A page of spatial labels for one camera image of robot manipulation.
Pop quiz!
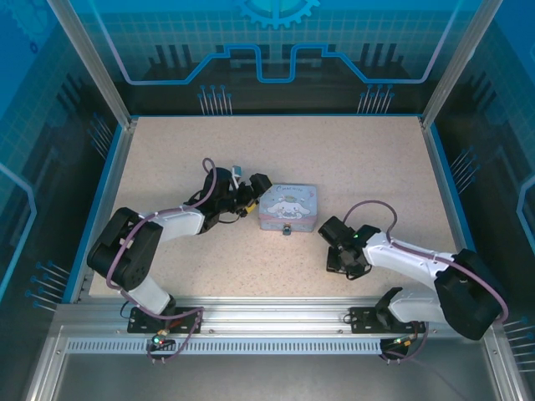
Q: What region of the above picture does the pastel cartoon tin box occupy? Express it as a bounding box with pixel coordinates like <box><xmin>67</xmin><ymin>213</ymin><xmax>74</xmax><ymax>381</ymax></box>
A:
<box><xmin>257</xmin><ymin>183</ymin><xmax>321</xmax><ymax>233</ymax></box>

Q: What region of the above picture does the grey metal shelf panel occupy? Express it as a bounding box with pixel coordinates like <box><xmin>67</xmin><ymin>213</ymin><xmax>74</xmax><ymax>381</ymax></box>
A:
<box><xmin>53</xmin><ymin>353</ymin><xmax>502</xmax><ymax>401</ymax></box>

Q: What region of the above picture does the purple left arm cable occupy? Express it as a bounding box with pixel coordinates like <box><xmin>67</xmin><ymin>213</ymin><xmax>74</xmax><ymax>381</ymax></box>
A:
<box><xmin>105</xmin><ymin>157</ymin><xmax>218</xmax><ymax>365</ymax></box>

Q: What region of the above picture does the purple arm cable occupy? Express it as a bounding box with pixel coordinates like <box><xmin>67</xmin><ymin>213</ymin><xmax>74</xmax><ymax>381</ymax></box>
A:
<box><xmin>105</xmin><ymin>157</ymin><xmax>218</xmax><ymax>365</ymax></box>
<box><xmin>343</xmin><ymin>200</ymin><xmax>510</xmax><ymax>364</ymax></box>

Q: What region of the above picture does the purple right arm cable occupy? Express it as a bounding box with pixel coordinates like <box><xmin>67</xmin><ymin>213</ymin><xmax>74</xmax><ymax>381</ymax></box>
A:
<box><xmin>343</xmin><ymin>200</ymin><xmax>510</xmax><ymax>364</ymax></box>

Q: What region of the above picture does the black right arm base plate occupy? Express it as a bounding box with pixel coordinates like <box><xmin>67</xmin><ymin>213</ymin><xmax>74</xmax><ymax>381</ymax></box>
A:
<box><xmin>349</xmin><ymin>307</ymin><xmax>427</xmax><ymax>334</ymax></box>

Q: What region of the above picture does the aluminium mounting rail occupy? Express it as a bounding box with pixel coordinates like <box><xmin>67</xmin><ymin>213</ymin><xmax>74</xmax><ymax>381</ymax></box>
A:
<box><xmin>56</xmin><ymin>297</ymin><xmax>498</xmax><ymax>335</ymax></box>

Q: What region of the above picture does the slotted grey cable duct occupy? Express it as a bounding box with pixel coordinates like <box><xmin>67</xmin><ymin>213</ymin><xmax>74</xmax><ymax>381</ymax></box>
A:
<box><xmin>66</xmin><ymin>338</ymin><xmax>392</xmax><ymax>353</ymax></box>

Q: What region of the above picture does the aluminium side rail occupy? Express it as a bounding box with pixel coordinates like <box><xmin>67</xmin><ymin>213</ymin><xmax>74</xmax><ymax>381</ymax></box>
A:
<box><xmin>70</xmin><ymin>119</ymin><xmax>139</xmax><ymax>304</ymax></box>
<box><xmin>420</xmin><ymin>116</ymin><xmax>494</xmax><ymax>302</ymax></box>

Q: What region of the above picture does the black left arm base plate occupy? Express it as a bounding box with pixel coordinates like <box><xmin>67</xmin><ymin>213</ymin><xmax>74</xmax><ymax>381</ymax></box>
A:
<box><xmin>127</xmin><ymin>306</ymin><xmax>206</xmax><ymax>334</ymax></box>

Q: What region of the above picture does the aluminium frame post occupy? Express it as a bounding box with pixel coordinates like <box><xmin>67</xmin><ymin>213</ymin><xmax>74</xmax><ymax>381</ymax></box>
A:
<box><xmin>419</xmin><ymin>0</ymin><xmax>502</xmax><ymax>129</ymax></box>
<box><xmin>45</xmin><ymin>0</ymin><xmax>139</xmax><ymax>129</ymax></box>

